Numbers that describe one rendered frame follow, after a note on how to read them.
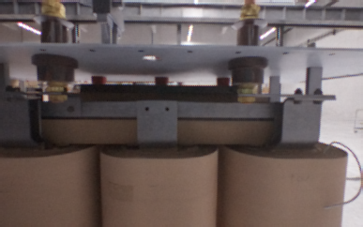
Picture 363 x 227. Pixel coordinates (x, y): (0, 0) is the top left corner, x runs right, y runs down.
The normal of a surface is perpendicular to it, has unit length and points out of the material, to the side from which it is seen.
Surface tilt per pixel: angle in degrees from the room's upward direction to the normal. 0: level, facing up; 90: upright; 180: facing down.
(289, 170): 90
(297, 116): 90
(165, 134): 90
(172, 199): 90
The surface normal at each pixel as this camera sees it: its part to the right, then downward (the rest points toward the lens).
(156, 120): 0.02, 0.08
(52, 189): 0.53, 0.07
